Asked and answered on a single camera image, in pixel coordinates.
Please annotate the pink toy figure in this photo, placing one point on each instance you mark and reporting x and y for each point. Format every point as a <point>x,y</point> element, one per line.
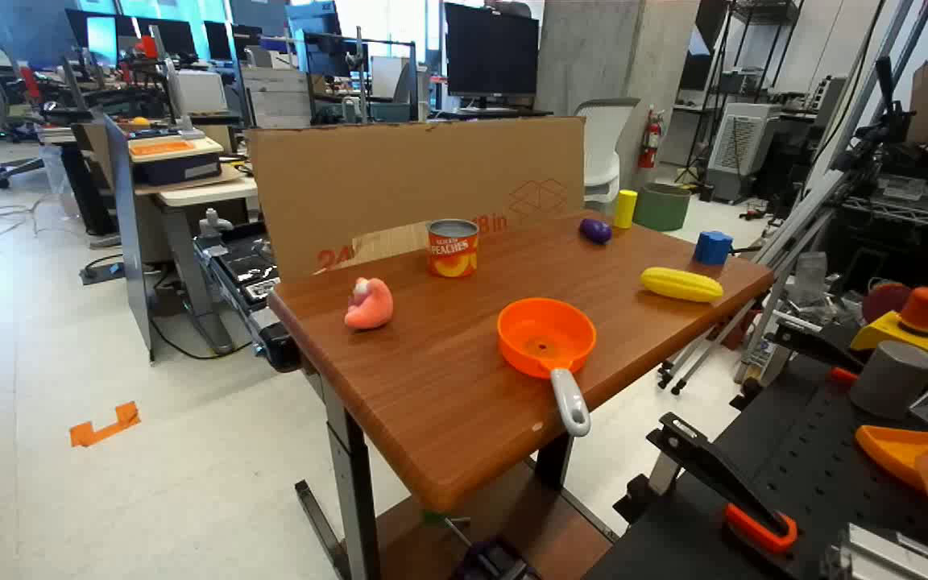
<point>371,303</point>

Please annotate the purple toy eggplant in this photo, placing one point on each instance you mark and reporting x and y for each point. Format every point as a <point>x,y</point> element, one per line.
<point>595,231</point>

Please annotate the yellow corn toy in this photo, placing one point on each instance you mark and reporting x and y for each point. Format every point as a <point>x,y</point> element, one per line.
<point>680,285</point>

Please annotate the yellow and orange toy block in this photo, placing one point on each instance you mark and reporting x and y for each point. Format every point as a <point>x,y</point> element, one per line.
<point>906,322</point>

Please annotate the orange labelled tin can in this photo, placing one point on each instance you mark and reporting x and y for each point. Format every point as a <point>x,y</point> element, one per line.
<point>451,246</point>

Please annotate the wooden table with metal legs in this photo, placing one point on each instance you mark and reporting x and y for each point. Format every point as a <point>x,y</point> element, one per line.
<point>426,420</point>

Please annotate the cardboard back panel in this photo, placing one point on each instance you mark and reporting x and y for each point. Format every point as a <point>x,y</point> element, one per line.
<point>332,191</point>

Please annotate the yellow cylinder block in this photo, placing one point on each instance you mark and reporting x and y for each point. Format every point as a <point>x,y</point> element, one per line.
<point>623,214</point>

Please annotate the green storage bin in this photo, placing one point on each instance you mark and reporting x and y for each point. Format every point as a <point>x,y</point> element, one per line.
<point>661,206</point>

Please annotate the white office chair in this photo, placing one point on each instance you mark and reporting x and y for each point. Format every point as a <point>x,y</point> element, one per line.
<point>603,128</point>

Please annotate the red fire extinguisher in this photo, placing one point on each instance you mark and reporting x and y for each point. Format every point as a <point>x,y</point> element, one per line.
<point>652,139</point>

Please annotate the black computer monitor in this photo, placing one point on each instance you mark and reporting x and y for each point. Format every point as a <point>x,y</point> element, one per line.
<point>491,54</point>

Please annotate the blue cube block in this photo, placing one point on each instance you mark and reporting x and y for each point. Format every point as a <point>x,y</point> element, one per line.
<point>713,248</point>

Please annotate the grey side desk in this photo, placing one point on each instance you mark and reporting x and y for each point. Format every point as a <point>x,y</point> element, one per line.
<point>173,214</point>

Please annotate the black box with orange top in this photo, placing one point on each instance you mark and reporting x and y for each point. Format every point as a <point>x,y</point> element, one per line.
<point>175,158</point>

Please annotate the black perforated workbench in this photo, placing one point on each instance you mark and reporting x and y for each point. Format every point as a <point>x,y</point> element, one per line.
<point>796,450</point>

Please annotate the grey cylinder cup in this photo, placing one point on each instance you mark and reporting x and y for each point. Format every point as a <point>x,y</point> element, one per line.
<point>891,379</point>

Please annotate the orange pan with grey handle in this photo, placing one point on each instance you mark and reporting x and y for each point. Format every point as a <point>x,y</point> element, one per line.
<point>548,340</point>

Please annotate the orange handled black clamp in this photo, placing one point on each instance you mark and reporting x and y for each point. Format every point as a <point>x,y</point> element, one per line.
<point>745,514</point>

